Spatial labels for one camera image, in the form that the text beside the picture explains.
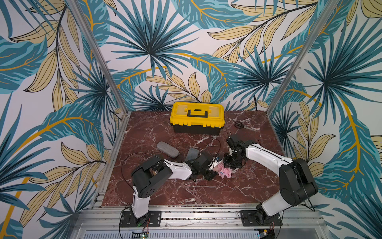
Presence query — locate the pink cloth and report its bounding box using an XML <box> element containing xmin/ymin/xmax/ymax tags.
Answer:
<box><xmin>213</xmin><ymin>161</ymin><xmax>232</xmax><ymax>179</ymax></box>

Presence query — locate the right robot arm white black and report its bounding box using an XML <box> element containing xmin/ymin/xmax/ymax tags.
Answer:
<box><xmin>223</xmin><ymin>135</ymin><xmax>318</xmax><ymax>221</ymax></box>

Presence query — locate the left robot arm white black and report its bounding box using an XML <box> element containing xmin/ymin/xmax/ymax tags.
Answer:
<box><xmin>130</xmin><ymin>152</ymin><xmax>222</xmax><ymax>219</ymax></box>

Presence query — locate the grey oval eyeglass case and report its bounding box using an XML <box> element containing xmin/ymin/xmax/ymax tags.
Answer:
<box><xmin>157</xmin><ymin>141</ymin><xmax>180</xmax><ymax>158</ymax></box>

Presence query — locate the brown case with red band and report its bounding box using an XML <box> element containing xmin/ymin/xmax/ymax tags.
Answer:
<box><xmin>149</xmin><ymin>168</ymin><xmax>158</xmax><ymax>177</ymax></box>

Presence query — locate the yellow black toolbox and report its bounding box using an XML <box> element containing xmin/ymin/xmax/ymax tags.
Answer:
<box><xmin>170</xmin><ymin>102</ymin><xmax>225</xmax><ymax>135</ymax></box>

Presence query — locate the aluminium front rail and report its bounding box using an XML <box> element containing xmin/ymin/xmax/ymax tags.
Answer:
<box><xmin>69</xmin><ymin>204</ymin><xmax>332</xmax><ymax>239</ymax></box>

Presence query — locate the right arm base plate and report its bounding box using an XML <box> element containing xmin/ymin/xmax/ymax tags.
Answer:
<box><xmin>237</xmin><ymin>210</ymin><xmax>283</xmax><ymax>227</ymax></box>

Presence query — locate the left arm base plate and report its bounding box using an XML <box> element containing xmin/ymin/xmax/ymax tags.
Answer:
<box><xmin>119</xmin><ymin>211</ymin><xmax>162</xmax><ymax>228</ymax></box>

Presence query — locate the right metal frame post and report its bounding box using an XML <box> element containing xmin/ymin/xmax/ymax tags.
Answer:
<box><xmin>266</xmin><ymin>0</ymin><xmax>339</xmax><ymax>117</ymax></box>

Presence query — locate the metal frame post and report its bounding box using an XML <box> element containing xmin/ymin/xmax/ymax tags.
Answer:
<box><xmin>266</xmin><ymin>0</ymin><xmax>339</xmax><ymax>117</ymax></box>
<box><xmin>67</xmin><ymin>0</ymin><xmax>128</xmax><ymax>116</ymax></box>

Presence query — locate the left metal frame post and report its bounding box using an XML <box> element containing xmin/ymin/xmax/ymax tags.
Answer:
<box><xmin>67</xmin><ymin>0</ymin><xmax>128</xmax><ymax>116</ymax></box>

